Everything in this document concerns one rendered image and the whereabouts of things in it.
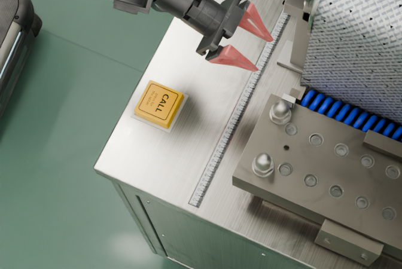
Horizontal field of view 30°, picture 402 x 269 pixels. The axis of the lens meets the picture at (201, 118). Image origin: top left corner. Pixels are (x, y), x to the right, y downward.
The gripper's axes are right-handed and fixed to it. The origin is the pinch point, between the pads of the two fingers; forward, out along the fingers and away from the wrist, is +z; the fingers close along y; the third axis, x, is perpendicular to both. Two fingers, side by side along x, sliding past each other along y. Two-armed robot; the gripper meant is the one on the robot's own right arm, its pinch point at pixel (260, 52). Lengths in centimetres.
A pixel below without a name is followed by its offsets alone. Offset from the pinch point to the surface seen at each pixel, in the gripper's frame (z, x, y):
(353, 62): 8.4, 15.5, -0.3
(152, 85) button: -8.3, -22.6, 7.7
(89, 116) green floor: 1, -123, -3
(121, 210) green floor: 22, -111, 19
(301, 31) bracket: 5.3, -1.1, -8.0
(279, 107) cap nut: 6.2, 2.4, 7.1
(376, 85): 14.6, 13.7, -0.3
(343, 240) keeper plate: 24.4, 6.4, 21.5
